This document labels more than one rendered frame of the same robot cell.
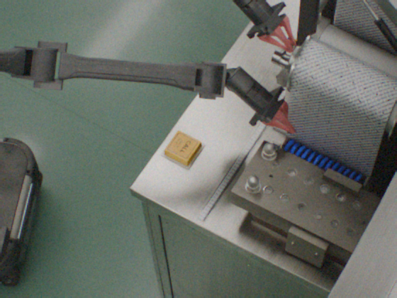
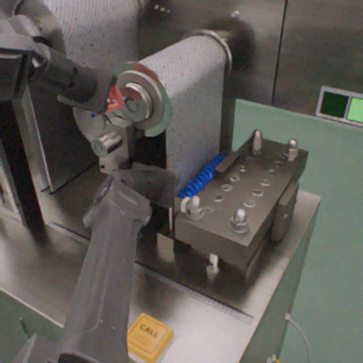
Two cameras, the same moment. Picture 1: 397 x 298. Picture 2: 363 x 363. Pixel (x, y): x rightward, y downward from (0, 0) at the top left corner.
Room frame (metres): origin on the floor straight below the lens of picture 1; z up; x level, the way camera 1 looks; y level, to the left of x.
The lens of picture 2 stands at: (1.06, 0.45, 1.56)
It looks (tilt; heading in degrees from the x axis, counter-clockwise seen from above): 36 degrees down; 267
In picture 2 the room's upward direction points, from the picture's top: straight up
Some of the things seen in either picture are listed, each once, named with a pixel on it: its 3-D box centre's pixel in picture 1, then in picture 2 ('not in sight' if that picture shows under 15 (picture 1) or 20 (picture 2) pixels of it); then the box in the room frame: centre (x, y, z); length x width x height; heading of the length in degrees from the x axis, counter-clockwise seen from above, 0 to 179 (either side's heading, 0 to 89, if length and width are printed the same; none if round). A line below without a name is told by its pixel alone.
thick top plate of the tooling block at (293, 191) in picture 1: (320, 208); (248, 190); (0.86, -0.29, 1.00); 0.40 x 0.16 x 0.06; 56
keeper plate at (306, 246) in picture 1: (306, 247); (286, 211); (0.77, -0.25, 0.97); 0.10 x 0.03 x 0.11; 56
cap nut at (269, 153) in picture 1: (269, 149); (194, 205); (1.00, -0.17, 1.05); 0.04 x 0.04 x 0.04
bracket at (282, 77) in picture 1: (289, 93); (121, 189); (1.15, -0.24, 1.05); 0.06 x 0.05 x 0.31; 56
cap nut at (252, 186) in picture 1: (253, 182); (240, 218); (0.91, -0.13, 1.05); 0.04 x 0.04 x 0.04
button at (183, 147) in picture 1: (183, 147); (147, 338); (1.10, 0.03, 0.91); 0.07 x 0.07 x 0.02; 56
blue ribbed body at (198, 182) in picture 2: (325, 163); (204, 177); (0.96, -0.31, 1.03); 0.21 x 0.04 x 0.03; 56
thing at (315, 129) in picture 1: (332, 138); (196, 146); (0.98, -0.32, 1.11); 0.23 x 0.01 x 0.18; 56
